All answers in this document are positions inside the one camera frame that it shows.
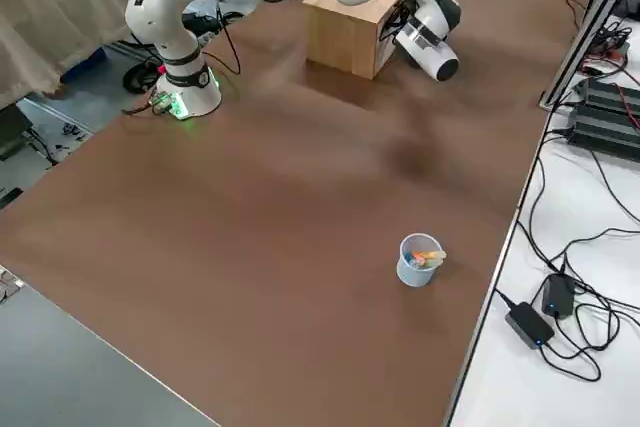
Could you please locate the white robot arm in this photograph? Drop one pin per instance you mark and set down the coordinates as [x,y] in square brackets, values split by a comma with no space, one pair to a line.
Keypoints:
[165,22]

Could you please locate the light wooden cabinet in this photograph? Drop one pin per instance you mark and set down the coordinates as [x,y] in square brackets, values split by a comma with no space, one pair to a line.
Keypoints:
[340,32]

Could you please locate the black finned power supply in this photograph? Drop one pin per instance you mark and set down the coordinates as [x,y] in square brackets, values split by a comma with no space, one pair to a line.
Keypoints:
[605,134]
[607,94]

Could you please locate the orange marker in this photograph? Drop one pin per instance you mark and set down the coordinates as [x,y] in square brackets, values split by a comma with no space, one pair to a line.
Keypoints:
[430,254]

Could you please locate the blue marker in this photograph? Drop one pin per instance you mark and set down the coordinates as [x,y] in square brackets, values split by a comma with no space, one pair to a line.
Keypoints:
[414,260]

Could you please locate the yellow marker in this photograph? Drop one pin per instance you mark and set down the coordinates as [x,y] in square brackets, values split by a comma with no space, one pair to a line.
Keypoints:
[436,261]

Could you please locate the translucent blue pen cup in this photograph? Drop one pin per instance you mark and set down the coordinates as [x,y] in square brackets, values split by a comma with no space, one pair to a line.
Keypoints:
[415,274]

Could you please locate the black power adapter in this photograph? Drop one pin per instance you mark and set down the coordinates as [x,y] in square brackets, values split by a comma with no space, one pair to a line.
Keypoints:
[530,324]
[557,294]

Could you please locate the beige curtain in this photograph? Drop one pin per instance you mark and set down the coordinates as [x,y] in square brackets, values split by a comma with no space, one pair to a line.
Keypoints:
[60,12]

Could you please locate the white desk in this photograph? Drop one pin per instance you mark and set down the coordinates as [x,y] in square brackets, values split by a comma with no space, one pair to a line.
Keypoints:
[575,407]

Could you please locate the aluminium frame post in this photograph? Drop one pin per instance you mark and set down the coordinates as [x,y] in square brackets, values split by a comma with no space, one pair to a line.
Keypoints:
[580,32]

